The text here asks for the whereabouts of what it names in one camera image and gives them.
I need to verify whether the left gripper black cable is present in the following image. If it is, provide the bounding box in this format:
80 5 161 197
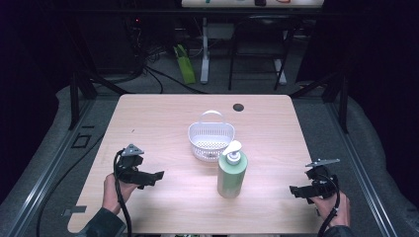
113 148 133 237

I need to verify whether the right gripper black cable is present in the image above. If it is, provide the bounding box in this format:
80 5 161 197
316 173 341 237

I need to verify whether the black floor cable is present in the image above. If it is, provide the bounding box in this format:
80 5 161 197
35 131 107 237

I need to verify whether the black chair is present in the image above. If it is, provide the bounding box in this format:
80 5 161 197
227 13 298 92

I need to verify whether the grey tape strip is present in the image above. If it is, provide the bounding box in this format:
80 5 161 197
61 204 88 217

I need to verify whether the black metal stand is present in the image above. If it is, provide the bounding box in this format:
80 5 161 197
67 70 132 131
290 70 350 134

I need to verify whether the white desk leg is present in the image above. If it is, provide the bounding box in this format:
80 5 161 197
200 17 211 85

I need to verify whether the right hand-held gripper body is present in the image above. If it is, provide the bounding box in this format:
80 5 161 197
304 158 340 200

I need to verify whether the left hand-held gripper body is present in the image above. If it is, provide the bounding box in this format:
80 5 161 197
114 143 148 186

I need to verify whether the green pump bottle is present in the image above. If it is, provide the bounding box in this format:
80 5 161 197
216 139 249 199

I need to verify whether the light background desk top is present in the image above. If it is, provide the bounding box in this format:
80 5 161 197
181 0 326 10

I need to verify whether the person's left hand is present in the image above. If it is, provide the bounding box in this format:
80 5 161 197
102 173 140 215

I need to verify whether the green bag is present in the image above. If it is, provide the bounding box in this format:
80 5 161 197
173 43 198 85

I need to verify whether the person's right hand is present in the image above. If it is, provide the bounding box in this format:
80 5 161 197
309 192 351 229

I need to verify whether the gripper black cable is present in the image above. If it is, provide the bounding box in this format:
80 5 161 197
316 173 341 237
113 148 133 237

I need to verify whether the white plastic basket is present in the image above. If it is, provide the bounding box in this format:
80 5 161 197
187 110 236 163

